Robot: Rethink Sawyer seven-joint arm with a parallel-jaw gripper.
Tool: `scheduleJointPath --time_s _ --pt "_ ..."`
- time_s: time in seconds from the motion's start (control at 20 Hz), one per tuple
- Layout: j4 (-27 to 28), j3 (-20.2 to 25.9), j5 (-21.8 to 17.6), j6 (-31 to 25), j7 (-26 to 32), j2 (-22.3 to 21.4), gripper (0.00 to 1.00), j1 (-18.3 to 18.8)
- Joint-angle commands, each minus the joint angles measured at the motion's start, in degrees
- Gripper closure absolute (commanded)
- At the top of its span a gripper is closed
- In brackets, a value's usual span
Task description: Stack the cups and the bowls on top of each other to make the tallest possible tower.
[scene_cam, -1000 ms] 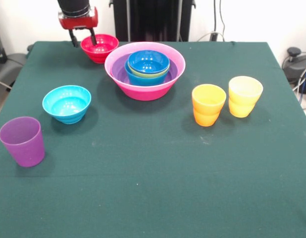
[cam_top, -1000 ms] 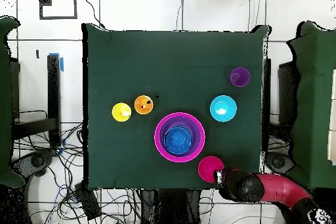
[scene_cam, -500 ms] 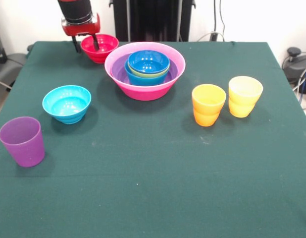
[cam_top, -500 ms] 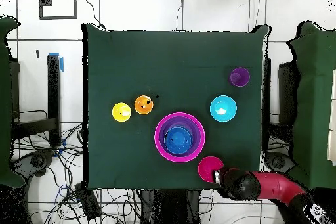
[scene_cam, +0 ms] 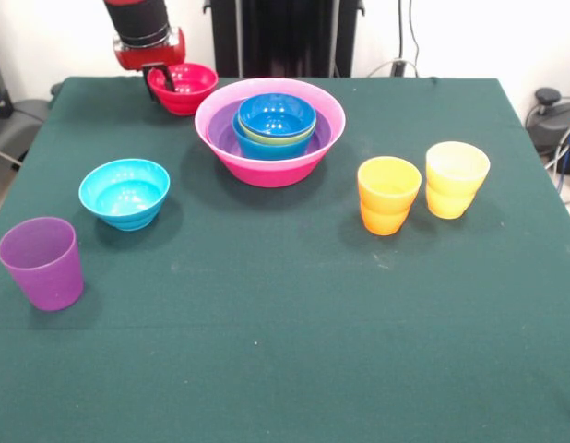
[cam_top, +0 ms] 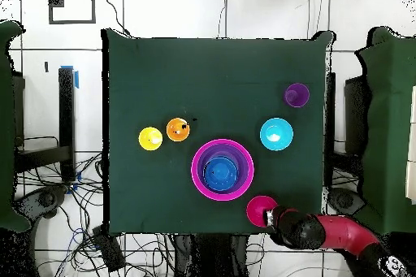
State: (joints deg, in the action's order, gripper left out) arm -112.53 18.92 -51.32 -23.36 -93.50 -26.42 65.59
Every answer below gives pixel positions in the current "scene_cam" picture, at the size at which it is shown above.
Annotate large pink bowl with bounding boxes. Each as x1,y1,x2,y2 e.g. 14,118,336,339
194,77,348,189

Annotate small red-pink bowl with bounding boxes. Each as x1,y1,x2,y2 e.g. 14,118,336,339
146,63,220,117

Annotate yellow cup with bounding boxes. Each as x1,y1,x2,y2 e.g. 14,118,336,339
425,141,492,199

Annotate dark green tablecloth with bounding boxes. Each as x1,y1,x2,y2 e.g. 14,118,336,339
0,76,570,443

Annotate cyan bowl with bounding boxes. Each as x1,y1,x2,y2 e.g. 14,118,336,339
77,158,172,232

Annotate dark blue bowl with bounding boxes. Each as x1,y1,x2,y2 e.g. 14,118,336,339
237,92,318,139

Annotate green bowl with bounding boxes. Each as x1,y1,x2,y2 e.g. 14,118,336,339
237,114,316,147

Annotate purple cup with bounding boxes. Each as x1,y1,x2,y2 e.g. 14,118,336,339
0,216,85,313

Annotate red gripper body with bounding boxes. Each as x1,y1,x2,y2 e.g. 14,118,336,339
112,26,187,74

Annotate purple bowl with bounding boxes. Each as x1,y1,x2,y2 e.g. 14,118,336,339
206,96,334,161

